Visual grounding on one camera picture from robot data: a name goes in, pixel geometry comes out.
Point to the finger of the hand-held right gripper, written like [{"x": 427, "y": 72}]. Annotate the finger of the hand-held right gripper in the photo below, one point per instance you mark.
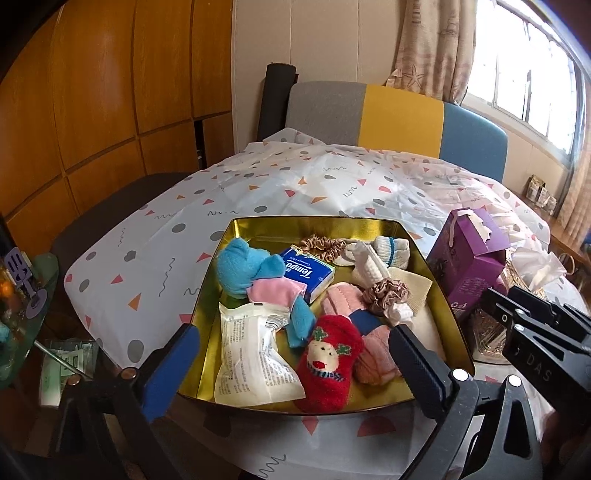
[
  {"x": 540, "y": 307},
  {"x": 496, "y": 307}
]

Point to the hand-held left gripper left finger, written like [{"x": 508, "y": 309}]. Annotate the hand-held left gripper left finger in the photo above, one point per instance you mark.
[{"x": 166, "y": 369}]

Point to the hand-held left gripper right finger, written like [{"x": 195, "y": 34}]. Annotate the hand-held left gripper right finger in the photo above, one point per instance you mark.
[{"x": 415, "y": 369}]

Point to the pink fluffy towel roll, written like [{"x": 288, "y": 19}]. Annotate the pink fluffy towel roll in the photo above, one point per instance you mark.
[{"x": 378, "y": 360}]

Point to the taupe satin scrunchie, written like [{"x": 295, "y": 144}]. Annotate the taupe satin scrunchie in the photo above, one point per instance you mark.
[{"x": 383, "y": 293}]

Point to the beige knit cloth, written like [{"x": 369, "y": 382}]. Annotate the beige knit cloth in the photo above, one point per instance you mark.
[{"x": 415, "y": 286}]

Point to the white plastic packet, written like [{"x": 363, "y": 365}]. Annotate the white plastic packet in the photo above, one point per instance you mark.
[{"x": 249, "y": 360}]

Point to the red fluffy face sock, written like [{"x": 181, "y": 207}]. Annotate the red fluffy face sock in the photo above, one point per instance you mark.
[{"x": 323, "y": 383}]

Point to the white ribbed sock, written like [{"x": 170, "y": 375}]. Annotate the white ribbed sock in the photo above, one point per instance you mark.
[{"x": 369, "y": 270}]

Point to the white blue knit sock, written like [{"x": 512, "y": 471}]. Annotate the white blue knit sock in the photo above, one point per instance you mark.
[{"x": 390, "y": 251}]

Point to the blue plush sock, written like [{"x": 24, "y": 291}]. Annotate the blue plush sock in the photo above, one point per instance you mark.
[{"x": 240, "y": 267}]

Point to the pink cloth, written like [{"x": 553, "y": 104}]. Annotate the pink cloth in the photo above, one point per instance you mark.
[{"x": 272, "y": 290}]

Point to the blue tissue pack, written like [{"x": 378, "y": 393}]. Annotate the blue tissue pack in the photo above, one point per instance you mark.
[{"x": 309, "y": 272}]

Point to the brown satin scrunchie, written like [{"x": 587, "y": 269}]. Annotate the brown satin scrunchie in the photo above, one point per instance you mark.
[{"x": 323, "y": 244}]

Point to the gold metal tin tray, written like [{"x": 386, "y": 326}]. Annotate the gold metal tin tray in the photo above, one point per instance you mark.
[{"x": 277, "y": 228}]

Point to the gold ornate tissue box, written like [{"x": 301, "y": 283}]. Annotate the gold ornate tissue box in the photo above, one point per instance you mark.
[{"x": 489, "y": 337}]

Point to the white tissue sheet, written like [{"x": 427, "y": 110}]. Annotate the white tissue sheet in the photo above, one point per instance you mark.
[{"x": 538, "y": 270}]

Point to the purple carton box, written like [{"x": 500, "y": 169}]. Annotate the purple carton box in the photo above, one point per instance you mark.
[{"x": 461, "y": 277}]

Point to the wooden desk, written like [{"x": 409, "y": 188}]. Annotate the wooden desk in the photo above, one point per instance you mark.
[{"x": 565, "y": 242}]

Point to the small brown white packet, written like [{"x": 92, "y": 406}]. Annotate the small brown white packet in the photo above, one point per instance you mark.
[
  {"x": 535, "y": 184},
  {"x": 547, "y": 198},
  {"x": 553, "y": 206}
]

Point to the green white packet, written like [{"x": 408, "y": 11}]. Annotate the green white packet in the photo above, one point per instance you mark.
[{"x": 60, "y": 369}]

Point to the pale print curtain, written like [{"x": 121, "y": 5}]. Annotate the pale print curtain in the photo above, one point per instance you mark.
[{"x": 579, "y": 194}]

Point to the glass side table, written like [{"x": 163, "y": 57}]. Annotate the glass side table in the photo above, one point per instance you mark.
[{"x": 44, "y": 281}]

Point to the purple ornament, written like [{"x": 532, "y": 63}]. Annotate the purple ornament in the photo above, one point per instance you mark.
[{"x": 18, "y": 267}]

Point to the grey yellow blue headboard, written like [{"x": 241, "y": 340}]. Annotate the grey yellow blue headboard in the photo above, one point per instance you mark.
[{"x": 392, "y": 120}]

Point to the window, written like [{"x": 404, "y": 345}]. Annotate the window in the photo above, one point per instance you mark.
[{"x": 521, "y": 69}]

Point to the starfish print curtain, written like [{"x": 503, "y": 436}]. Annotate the starfish print curtain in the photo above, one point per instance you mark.
[{"x": 434, "y": 46}]

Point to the wooden wardrobe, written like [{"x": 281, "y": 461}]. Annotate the wooden wardrobe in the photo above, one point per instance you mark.
[{"x": 92, "y": 92}]

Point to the black rolled mat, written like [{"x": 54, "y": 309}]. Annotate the black rolled mat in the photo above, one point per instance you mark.
[{"x": 274, "y": 101}]

